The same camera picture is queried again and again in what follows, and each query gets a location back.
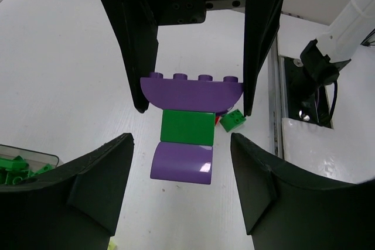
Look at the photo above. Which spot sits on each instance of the green lego plate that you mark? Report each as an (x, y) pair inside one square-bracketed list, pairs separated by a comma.
[(232, 120)]

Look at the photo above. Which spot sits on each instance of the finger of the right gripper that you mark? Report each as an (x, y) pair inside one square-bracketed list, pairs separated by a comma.
[(260, 29), (136, 31)]

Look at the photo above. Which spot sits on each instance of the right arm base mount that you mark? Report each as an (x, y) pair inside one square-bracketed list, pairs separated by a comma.
[(303, 101)]

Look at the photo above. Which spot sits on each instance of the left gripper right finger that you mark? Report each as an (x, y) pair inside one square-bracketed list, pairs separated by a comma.
[(287, 207)]

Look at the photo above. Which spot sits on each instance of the green block from stack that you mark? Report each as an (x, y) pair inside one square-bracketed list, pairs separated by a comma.
[(189, 127)]

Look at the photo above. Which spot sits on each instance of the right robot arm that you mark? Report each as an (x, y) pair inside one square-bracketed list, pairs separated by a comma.
[(324, 57)]

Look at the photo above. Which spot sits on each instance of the purple lego stack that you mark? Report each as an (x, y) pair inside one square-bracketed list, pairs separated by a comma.
[(201, 95)]

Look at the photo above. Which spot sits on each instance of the purple curved lego block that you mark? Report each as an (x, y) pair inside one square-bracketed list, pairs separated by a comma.
[(183, 163)]

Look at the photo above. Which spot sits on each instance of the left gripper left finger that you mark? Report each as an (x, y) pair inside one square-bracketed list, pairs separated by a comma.
[(74, 206)]

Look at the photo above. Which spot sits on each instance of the yellow lego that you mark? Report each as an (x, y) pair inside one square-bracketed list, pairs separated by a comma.
[(112, 245)]

